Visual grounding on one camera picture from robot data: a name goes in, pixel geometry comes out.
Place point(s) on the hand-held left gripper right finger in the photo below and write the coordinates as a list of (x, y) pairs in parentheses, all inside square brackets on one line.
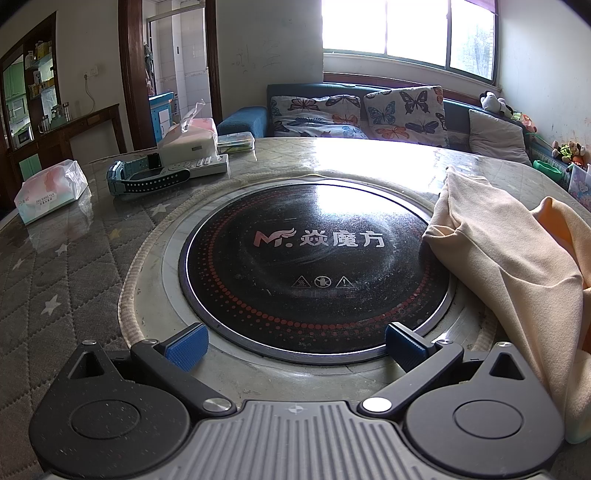
[(406, 346)]

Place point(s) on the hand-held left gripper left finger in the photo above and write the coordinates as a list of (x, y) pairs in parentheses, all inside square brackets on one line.
[(187, 346)]

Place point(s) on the cream sweater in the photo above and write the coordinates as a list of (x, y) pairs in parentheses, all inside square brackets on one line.
[(498, 258)]

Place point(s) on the round black heater plate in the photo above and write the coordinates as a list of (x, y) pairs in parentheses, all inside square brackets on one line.
[(300, 286)]

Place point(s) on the blue smartwatch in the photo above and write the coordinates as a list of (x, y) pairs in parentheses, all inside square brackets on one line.
[(121, 179)]

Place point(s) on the white remote control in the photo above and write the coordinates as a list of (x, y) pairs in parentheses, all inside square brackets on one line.
[(205, 165)]

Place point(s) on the clear plastic container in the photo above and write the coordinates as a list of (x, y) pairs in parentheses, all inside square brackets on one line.
[(235, 142)]

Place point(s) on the white soft tissue pack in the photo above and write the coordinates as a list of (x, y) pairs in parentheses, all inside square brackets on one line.
[(46, 189)]

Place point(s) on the pink white tissue pack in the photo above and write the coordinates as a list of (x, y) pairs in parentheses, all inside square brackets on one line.
[(198, 131)]

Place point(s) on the green plastic bowl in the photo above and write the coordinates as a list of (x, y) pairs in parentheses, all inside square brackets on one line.
[(547, 168)]

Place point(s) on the grey pillow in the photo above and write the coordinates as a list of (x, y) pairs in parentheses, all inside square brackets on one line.
[(496, 136)]

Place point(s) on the square butterfly print pillow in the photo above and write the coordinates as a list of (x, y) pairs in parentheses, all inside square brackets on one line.
[(406, 115)]

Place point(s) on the blue white storage cart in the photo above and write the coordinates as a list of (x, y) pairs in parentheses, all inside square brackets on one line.
[(161, 115)]

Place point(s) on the blue sofa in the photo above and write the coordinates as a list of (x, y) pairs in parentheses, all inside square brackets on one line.
[(242, 120)]

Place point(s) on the clear plastic storage box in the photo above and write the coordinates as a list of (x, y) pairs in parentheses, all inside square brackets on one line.
[(581, 182)]

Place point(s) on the dark wooden counter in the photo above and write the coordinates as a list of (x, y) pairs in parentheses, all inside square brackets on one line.
[(69, 134)]

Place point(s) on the wide butterfly print pillow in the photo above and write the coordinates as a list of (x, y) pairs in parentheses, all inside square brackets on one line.
[(314, 115)]

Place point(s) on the colourful plush toys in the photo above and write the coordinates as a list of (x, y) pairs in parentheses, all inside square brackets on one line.
[(570, 152)]

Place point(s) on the pink plush toy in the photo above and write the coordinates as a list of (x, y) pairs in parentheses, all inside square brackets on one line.
[(526, 121)]

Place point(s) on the panda plush toy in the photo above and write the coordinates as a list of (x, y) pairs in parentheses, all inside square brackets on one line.
[(491, 101)]

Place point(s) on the glass pitcher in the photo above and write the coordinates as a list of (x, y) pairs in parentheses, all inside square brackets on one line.
[(44, 123)]

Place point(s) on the glass jar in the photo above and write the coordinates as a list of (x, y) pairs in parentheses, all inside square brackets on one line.
[(66, 110)]

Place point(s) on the microwave oven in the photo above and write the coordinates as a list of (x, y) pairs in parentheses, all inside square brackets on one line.
[(21, 136)]

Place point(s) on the wooden display cabinet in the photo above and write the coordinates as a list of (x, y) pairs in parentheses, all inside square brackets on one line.
[(27, 83)]

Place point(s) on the window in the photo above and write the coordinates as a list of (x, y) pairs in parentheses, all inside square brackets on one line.
[(406, 27)]

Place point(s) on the dark wooden door frame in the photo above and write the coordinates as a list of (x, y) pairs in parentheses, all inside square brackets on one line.
[(134, 69)]

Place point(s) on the white wall socket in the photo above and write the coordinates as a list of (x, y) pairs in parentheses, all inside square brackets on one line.
[(91, 72)]

